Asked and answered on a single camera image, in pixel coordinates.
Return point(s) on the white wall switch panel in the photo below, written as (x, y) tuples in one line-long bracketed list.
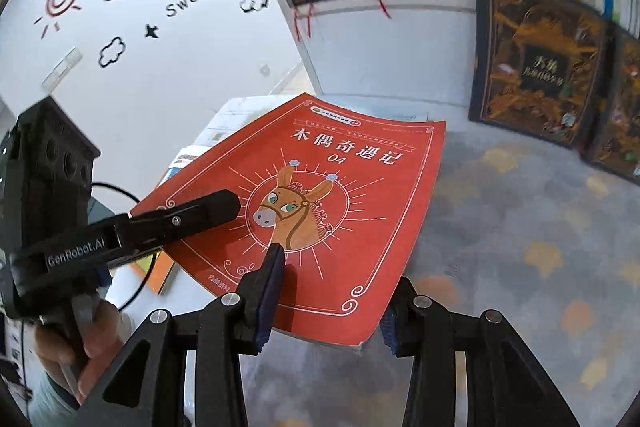
[(62, 67)]

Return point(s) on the dark ornate hardcover book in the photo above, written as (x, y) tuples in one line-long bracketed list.
[(617, 117), (540, 67)]

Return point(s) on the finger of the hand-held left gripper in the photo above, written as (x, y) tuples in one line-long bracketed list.
[(190, 214)]

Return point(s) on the red cover book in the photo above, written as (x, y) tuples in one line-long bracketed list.
[(350, 207)]

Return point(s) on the pile of thin books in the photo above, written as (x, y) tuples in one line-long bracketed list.
[(240, 117)]

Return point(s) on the white bookshelf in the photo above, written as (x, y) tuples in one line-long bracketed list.
[(400, 57)]

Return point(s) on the red ribbon bookmark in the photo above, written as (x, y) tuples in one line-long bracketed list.
[(302, 19), (382, 7)]

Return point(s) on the person's left hand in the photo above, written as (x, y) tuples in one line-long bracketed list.
[(107, 337)]

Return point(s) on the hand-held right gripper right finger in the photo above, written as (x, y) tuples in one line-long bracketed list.
[(387, 328)]

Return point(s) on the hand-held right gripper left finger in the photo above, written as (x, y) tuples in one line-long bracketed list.
[(272, 277)]

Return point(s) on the small white wall socket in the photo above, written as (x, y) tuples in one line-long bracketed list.
[(264, 70)]

